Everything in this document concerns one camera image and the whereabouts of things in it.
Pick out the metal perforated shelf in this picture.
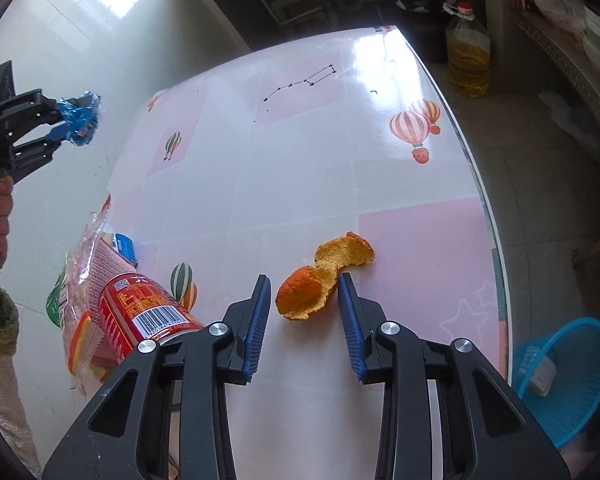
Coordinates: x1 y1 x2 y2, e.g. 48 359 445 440
512 10 600 126

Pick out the red drink can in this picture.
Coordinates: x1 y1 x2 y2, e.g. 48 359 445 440
92 273 202 363

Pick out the black trash bin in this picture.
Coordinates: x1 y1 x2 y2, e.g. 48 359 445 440
396 0 451 64

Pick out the blue plastic waste basket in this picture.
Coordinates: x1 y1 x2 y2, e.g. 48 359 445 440
512 318 600 448

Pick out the white plastic bag on shelf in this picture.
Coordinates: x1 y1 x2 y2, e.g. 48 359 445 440
533 0 585 37

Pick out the small white box in basket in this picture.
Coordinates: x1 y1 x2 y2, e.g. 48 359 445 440
528 356 557 396

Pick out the blue wrapper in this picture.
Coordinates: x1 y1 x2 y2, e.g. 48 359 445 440
45 91 100 146

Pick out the fuzzy green-cuffed left sleeve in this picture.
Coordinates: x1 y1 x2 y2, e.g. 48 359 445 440
0 290 41 479

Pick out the clear red snack bag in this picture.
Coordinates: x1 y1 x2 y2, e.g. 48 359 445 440
46 200 136 398

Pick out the orange peel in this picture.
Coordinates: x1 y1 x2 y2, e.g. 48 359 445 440
275 232 375 321

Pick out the yellow cooking oil bottle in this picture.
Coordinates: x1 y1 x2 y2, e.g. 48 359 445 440
443 2 491 99

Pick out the blue toothpaste box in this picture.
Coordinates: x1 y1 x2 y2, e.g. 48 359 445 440
111 233 138 268

